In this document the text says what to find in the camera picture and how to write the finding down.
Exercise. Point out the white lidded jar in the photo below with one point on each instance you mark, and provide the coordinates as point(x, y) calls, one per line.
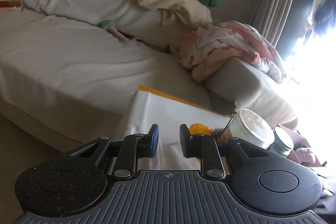
point(252, 127)

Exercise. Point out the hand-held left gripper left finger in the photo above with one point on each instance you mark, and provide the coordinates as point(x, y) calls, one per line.
point(155, 138)

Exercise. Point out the white table with orange rim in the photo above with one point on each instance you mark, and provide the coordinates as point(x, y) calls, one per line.
point(157, 111)

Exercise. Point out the pink cardboard box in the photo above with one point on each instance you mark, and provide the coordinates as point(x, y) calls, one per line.
point(302, 140)

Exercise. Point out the small pink green doll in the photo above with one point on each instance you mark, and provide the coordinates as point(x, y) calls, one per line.
point(110, 26)

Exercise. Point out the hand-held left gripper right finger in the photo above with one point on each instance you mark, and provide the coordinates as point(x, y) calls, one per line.
point(184, 140)

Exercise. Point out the grey sofa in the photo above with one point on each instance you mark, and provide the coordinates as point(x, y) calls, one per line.
point(65, 64)

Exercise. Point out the green lidded jar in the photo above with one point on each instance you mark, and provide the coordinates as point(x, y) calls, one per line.
point(283, 142)

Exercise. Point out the pink floral blanket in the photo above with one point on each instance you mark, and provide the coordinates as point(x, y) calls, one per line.
point(218, 40)

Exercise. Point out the hanging clothes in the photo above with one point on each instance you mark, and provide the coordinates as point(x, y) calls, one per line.
point(321, 14)

